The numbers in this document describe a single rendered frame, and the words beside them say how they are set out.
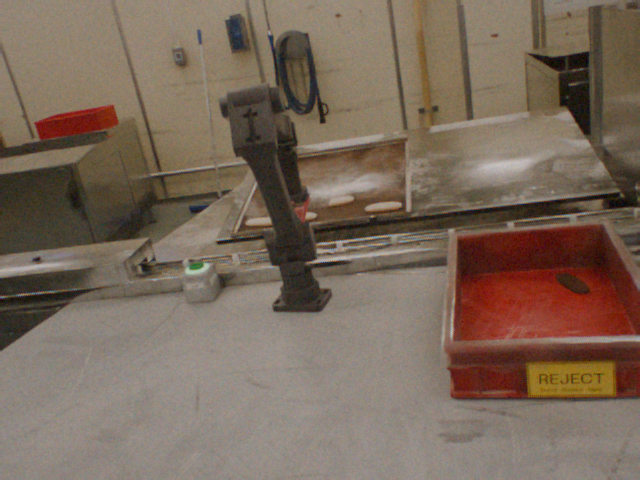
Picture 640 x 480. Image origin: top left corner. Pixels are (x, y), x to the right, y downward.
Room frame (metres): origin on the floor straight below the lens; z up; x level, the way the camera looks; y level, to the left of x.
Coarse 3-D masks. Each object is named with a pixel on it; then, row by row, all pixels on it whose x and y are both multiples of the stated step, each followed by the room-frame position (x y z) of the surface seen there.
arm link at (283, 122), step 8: (272, 88) 1.13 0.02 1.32; (224, 96) 1.14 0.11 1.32; (272, 96) 1.12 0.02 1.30; (280, 96) 1.13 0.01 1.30; (224, 104) 1.13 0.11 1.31; (280, 104) 1.12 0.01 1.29; (224, 112) 1.13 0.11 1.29; (280, 112) 1.17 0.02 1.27; (280, 120) 1.34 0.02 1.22; (288, 120) 1.45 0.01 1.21; (280, 128) 1.33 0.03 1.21; (288, 128) 1.43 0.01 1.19; (280, 136) 1.40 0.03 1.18; (288, 136) 1.43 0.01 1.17
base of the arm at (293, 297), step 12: (288, 276) 1.26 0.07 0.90; (300, 276) 1.25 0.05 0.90; (312, 276) 1.27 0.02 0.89; (288, 288) 1.26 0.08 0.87; (300, 288) 1.25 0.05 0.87; (312, 288) 1.25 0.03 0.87; (276, 300) 1.29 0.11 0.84; (288, 300) 1.25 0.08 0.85; (300, 300) 1.24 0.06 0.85; (312, 300) 1.25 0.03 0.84; (324, 300) 1.25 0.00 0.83
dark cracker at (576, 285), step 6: (558, 276) 1.15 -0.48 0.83; (564, 276) 1.14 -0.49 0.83; (570, 276) 1.14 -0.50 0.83; (564, 282) 1.12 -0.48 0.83; (570, 282) 1.11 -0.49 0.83; (576, 282) 1.11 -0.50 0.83; (582, 282) 1.11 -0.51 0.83; (570, 288) 1.10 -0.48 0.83; (576, 288) 1.09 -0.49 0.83; (582, 288) 1.09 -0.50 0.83; (588, 288) 1.09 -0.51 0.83
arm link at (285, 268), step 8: (280, 248) 1.27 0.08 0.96; (288, 248) 1.27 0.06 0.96; (296, 248) 1.27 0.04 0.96; (280, 256) 1.27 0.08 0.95; (288, 256) 1.27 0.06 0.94; (296, 256) 1.27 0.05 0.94; (280, 264) 1.26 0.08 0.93; (288, 264) 1.26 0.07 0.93; (296, 264) 1.26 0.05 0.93; (304, 264) 1.28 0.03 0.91; (280, 272) 1.26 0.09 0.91; (288, 272) 1.26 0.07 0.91; (296, 272) 1.26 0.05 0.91; (304, 272) 1.26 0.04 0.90
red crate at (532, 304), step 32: (480, 288) 1.18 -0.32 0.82; (512, 288) 1.15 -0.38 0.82; (544, 288) 1.13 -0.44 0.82; (608, 288) 1.08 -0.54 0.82; (480, 320) 1.05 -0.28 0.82; (512, 320) 1.03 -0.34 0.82; (544, 320) 1.01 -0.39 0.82; (576, 320) 0.99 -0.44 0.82; (608, 320) 0.97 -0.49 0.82; (480, 384) 0.82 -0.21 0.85; (512, 384) 0.81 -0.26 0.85
